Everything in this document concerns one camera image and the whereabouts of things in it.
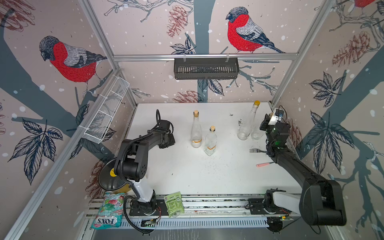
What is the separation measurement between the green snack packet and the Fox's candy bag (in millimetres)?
222

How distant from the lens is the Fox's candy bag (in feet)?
2.29

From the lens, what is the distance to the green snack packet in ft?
2.40
